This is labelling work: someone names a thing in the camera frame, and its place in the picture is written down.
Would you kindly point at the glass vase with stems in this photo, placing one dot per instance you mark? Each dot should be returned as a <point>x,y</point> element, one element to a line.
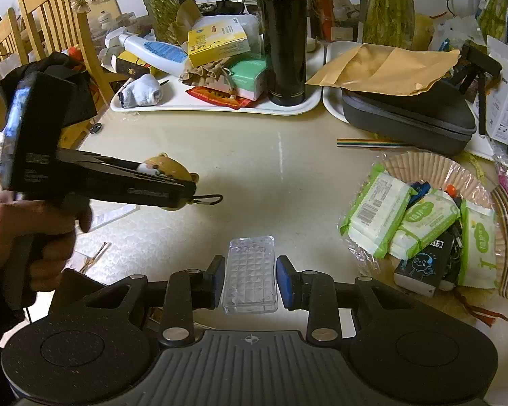
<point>389,12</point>
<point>158,4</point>

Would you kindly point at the black white small box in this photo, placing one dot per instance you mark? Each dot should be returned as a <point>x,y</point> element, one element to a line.
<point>423,268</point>

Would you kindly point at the brown paper envelope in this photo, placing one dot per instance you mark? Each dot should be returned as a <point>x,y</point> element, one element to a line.
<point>385,70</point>

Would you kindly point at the person's left hand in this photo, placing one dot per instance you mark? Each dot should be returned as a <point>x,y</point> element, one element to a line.
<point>55,241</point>

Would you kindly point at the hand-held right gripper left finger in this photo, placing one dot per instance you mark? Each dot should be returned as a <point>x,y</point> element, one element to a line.
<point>218,283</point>

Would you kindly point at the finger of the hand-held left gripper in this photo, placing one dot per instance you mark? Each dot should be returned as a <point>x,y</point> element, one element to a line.
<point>152,190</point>

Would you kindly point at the green wipe pack with barcode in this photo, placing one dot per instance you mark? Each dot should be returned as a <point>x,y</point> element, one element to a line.
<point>376,211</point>

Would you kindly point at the clear phone case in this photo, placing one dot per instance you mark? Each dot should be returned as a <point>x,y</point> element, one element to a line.
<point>249,279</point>

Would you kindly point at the gold hair pin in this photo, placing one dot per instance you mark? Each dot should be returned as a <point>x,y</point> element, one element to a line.
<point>95,256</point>

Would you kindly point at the black cloth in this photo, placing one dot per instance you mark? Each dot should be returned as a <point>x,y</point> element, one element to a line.
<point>82,101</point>

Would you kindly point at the green tissue pack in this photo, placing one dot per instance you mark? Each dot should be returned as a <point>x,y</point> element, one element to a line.
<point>247,76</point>

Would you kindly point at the white lotion bottle blue label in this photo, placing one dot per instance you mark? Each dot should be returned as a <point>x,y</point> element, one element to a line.
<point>156,53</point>

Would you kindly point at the large wooden chair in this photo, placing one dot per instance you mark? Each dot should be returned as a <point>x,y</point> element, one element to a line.
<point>79,29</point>

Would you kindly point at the brown burlap pouch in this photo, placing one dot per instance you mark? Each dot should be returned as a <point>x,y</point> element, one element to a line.
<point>205,72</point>

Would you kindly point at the dark grey zip case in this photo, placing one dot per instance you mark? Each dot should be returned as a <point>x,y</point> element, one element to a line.
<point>406,118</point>

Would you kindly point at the black thermos bottle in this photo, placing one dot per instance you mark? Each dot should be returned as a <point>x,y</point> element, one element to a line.
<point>283,38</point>

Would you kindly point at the long white tray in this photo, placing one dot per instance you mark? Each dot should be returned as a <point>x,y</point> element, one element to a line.
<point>173,102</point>

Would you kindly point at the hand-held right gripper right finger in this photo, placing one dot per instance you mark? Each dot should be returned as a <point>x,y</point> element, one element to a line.
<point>283,279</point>

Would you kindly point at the small black tripod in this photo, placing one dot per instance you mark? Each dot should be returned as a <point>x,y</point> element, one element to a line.
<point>480,63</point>

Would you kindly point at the red ribbon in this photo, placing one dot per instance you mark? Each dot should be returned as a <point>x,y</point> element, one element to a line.
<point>478,308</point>

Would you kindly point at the black gold box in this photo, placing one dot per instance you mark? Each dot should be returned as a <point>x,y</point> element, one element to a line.
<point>129,65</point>

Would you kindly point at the paper lined wicker basket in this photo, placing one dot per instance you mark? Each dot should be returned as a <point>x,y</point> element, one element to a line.
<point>410,165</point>

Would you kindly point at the white sock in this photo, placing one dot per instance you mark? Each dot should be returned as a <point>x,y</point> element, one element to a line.
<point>142,91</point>

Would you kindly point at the yellow carton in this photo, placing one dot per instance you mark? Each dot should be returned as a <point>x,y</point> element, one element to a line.
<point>216,40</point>

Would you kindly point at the red packet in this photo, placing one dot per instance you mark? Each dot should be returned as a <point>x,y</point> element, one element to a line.
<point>220,97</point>

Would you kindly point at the small dark round cap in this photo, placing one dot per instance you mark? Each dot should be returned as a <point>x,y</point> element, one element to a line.
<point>95,129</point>

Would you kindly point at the white plate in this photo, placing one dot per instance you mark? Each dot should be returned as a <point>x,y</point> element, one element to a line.
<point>334,93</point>

